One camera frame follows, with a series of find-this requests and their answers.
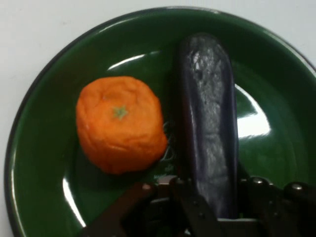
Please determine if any purple eggplant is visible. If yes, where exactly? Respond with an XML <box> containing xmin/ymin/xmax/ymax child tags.
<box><xmin>172</xmin><ymin>32</ymin><xmax>240</xmax><ymax>220</ymax></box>

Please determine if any dark green round plate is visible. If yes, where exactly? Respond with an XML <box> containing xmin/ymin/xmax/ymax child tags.
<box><xmin>3</xmin><ymin>6</ymin><xmax>316</xmax><ymax>237</ymax></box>

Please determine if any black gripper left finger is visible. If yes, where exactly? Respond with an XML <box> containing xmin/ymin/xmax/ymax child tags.
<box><xmin>80</xmin><ymin>176</ymin><xmax>221</xmax><ymax>237</ymax></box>

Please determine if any orange mandarin fruit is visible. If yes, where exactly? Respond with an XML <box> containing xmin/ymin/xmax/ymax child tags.
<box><xmin>75</xmin><ymin>76</ymin><xmax>169</xmax><ymax>176</ymax></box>

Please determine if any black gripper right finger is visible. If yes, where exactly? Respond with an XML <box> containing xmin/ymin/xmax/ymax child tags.
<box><xmin>237</xmin><ymin>176</ymin><xmax>316</xmax><ymax>237</ymax></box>

